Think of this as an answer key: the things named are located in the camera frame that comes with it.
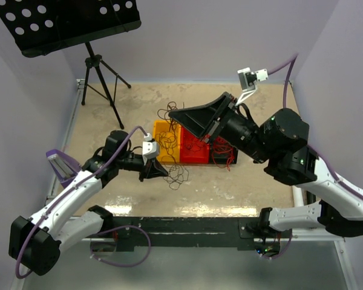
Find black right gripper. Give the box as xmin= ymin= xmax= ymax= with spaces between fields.
xmin=169 ymin=90 xmax=274 ymax=163

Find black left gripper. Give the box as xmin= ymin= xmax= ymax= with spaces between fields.
xmin=117 ymin=152 xmax=168 ymax=182

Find red wire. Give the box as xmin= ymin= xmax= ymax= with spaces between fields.
xmin=211 ymin=141 xmax=235 ymax=172
xmin=211 ymin=137 xmax=235 ymax=172

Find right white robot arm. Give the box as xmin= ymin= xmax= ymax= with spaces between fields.
xmin=169 ymin=93 xmax=363 ymax=237

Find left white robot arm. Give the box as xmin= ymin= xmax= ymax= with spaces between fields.
xmin=8 ymin=130 xmax=168 ymax=279

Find red plastic bin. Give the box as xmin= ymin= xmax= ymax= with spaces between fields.
xmin=180 ymin=127 xmax=209 ymax=164

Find black plastic bin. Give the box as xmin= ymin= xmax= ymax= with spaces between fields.
xmin=208 ymin=141 xmax=238 ymax=166

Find yellow plastic bin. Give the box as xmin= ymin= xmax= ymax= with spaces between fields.
xmin=152 ymin=120 xmax=181 ymax=164

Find purple plastic holder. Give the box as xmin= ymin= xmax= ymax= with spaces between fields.
xmin=46 ymin=149 xmax=82 ymax=188

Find white microphone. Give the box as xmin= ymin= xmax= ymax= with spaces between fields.
xmin=292 ymin=186 xmax=305 ymax=207

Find black perforated music stand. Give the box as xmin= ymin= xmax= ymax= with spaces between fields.
xmin=0 ymin=0 xmax=142 ymax=130

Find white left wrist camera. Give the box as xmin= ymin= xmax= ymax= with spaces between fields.
xmin=142 ymin=133 xmax=160 ymax=162

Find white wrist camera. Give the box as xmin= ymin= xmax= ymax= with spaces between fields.
xmin=236 ymin=67 xmax=269 ymax=106
xmin=142 ymin=133 xmax=160 ymax=162

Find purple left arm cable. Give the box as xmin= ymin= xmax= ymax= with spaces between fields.
xmin=15 ymin=126 xmax=152 ymax=279

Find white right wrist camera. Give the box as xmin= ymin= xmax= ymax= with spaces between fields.
xmin=236 ymin=67 xmax=269 ymax=106

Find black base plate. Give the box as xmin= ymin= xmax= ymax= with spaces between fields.
xmin=87 ymin=216 xmax=293 ymax=252

